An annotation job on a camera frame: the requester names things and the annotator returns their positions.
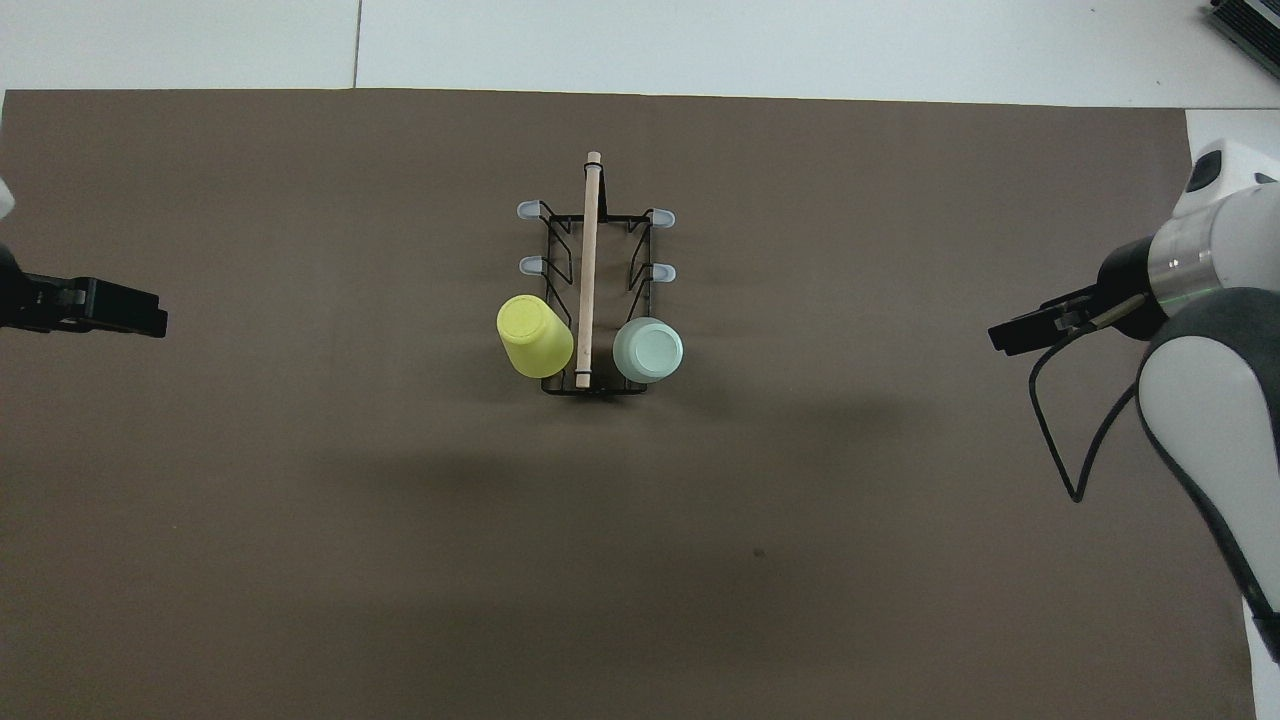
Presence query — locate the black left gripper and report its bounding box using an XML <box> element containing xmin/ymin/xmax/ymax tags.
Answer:
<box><xmin>0</xmin><ymin>245</ymin><xmax>169</xmax><ymax>338</ymax></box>

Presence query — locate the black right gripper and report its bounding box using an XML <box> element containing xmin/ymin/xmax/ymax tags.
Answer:
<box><xmin>988</xmin><ymin>237</ymin><xmax>1171</xmax><ymax>357</ymax></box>

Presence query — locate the pale green plastic cup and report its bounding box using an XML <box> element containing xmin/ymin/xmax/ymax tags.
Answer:
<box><xmin>612</xmin><ymin>317</ymin><xmax>686</xmax><ymax>385</ymax></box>

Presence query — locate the yellow plastic cup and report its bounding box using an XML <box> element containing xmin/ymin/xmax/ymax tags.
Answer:
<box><xmin>496</xmin><ymin>294</ymin><xmax>576</xmax><ymax>380</ymax></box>

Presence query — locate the dark ribbed equipment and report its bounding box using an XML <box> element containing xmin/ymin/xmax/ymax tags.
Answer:
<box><xmin>1205</xmin><ymin>0</ymin><xmax>1280</xmax><ymax>53</ymax></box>

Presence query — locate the brown table mat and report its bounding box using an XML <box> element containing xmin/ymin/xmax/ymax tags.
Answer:
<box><xmin>0</xmin><ymin>88</ymin><xmax>1256</xmax><ymax>720</ymax></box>

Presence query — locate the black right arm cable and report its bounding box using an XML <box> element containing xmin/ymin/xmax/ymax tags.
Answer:
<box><xmin>1028</xmin><ymin>300</ymin><xmax>1146</xmax><ymax>504</ymax></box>

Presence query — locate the black wire cup rack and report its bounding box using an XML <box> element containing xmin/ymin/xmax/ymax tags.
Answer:
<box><xmin>515</xmin><ymin>151</ymin><xmax>677</xmax><ymax>397</ymax></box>

